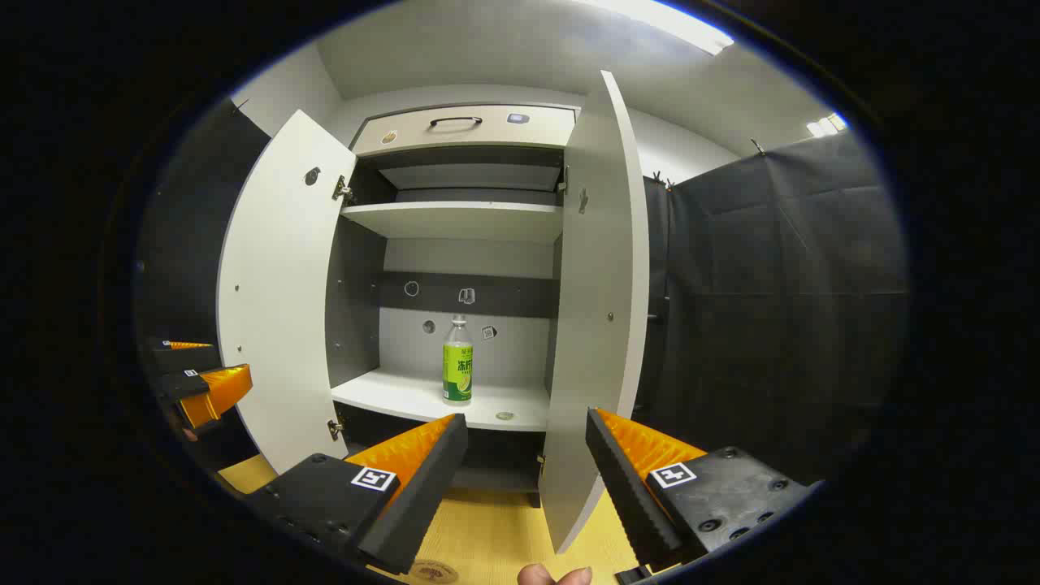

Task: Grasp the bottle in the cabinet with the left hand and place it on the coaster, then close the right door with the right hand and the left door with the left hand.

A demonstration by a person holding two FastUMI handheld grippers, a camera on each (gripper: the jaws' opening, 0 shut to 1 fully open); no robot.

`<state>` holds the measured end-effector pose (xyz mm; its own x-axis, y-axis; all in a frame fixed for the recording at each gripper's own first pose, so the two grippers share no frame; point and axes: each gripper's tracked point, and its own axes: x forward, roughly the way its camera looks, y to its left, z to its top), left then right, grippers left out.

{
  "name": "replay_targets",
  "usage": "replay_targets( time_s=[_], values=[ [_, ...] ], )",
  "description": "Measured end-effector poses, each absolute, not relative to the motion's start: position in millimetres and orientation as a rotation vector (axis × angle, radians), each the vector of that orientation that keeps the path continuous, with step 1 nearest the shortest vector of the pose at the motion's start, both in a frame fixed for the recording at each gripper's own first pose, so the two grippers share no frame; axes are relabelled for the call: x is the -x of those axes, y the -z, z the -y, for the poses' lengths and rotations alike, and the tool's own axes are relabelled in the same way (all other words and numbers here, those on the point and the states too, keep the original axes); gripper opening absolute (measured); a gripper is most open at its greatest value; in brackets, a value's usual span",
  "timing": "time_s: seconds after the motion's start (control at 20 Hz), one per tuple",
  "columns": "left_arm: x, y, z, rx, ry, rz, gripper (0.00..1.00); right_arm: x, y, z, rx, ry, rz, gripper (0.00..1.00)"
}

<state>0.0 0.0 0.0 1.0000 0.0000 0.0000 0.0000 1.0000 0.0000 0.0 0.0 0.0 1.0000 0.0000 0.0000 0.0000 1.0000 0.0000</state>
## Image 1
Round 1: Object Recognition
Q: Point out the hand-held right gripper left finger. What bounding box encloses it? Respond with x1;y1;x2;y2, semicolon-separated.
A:
242;413;470;575

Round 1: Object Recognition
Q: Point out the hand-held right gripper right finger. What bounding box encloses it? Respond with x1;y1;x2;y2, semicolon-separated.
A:
585;407;817;571

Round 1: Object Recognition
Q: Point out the green label plastic bottle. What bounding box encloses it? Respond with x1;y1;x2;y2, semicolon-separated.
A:
442;314;474;405

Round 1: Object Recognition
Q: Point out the white cabinet shelf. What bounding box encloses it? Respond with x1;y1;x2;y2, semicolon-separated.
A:
331;367;552;432
340;201;565;245

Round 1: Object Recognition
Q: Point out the grey wooden cabinet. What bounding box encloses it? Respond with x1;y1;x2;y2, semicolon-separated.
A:
325;102;582;509

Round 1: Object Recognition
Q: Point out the beige cabinet drawer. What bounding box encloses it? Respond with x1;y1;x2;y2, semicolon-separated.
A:
353;104;578;157

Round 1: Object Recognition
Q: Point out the black backdrop cloth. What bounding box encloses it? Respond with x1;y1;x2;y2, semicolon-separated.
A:
134;97;911;488

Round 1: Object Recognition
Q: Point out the long ceiling light panel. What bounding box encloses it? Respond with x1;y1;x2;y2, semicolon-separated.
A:
569;0;736;56

